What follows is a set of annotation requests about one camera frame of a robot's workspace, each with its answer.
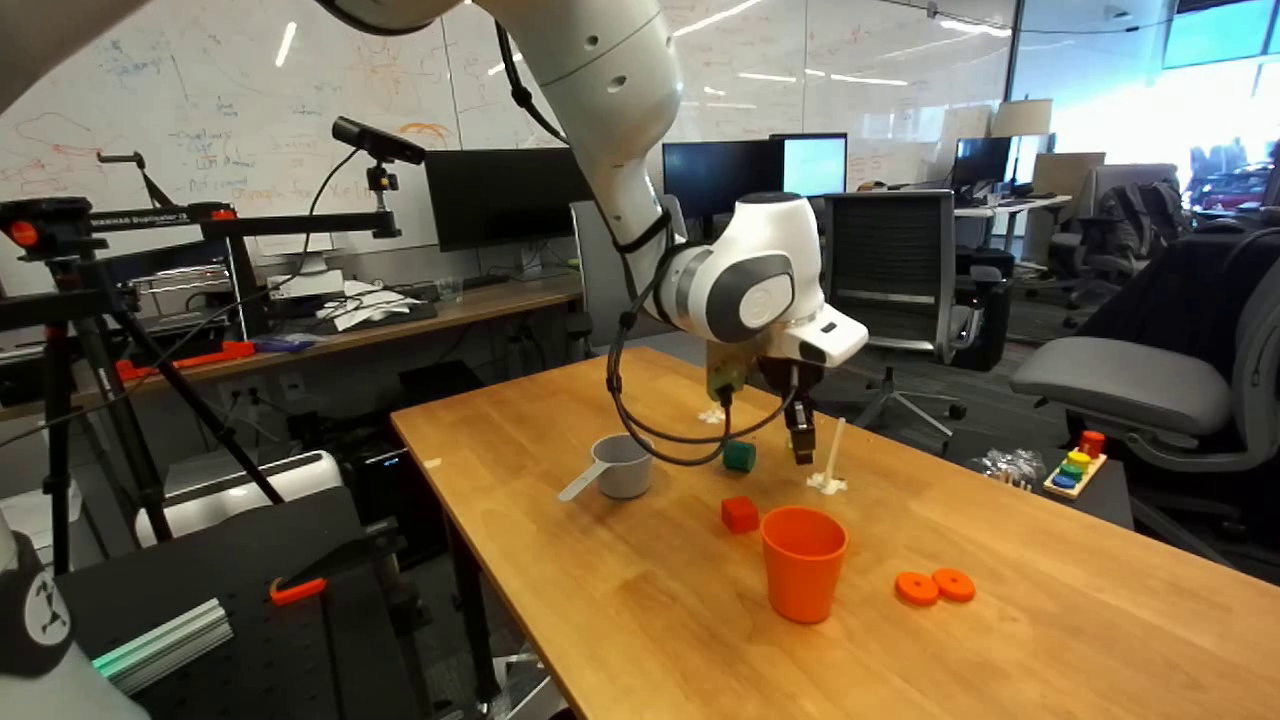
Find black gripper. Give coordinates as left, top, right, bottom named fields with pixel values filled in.
left=756, top=350, right=821, bottom=467

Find orange block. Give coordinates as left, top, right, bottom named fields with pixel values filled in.
left=717, top=495, right=766, bottom=541

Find gray measuring cup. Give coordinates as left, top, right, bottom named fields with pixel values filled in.
left=555, top=432, right=657, bottom=507

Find orange plastic cup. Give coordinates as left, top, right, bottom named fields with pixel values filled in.
left=756, top=505, right=851, bottom=626

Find black mesh office chair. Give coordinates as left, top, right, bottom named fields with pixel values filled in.
left=811, top=184, right=967, bottom=442

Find orange disc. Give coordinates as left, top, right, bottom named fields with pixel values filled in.
left=928, top=565, right=982, bottom=604
left=892, top=566, right=945, bottom=611

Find clear plastic pieces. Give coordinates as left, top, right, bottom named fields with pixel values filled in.
left=975, top=442, right=1052, bottom=493

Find white lit monitor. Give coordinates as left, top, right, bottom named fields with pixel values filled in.
left=771, top=128, right=858, bottom=203

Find colourful toy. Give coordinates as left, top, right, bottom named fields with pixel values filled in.
left=1042, top=429, right=1113, bottom=505

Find black computer monitor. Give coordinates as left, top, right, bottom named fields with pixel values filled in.
left=423, top=142, right=591, bottom=257
left=662, top=134, right=779, bottom=248

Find gray office chair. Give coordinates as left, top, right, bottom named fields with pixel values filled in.
left=1007, top=231, right=1280, bottom=481

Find black draped cloth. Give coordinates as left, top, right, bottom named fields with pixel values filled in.
left=1077, top=227, right=1280, bottom=354

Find long wooden desk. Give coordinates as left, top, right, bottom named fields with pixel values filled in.
left=74, top=267, right=589, bottom=411

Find white papers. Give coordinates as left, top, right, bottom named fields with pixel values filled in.
left=267, top=267, right=430, bottom=334

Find white machine housing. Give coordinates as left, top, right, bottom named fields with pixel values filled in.
left=127, top=447, right=350, bottom=551

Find orange tool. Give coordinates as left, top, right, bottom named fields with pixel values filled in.
left=112, top=334, right=262, bottom=390

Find gray metal bar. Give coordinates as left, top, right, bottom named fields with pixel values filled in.
left=87, top=592, right=242, bottom=698

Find black tripod orange knobs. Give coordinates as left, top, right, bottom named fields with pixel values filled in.
left=0, top=192, right=294, bottom=581

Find tan wrist camera mount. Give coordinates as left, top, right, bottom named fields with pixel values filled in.
left=704, top=334, right=771, bottom=402

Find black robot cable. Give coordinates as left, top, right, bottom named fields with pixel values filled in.
left=605, top=196, right=806, bottom=472

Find orange handled clamp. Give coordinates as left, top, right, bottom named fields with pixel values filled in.
left=264, top=517, right=407, bottom=611

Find black camera on boom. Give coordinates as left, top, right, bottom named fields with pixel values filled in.
left=298, top=111, right=437, bottom=245

